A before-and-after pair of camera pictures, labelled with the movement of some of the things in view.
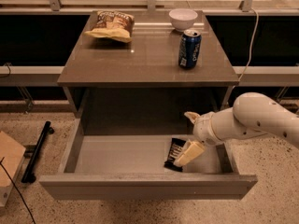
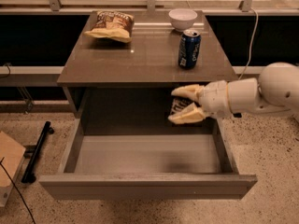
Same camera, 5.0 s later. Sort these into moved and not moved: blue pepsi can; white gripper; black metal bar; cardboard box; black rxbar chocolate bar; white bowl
Moved: black rxbar chocolate bar; white gripper
Not moved: black metal bar; cardboard box; blue pepsi can; white bowl
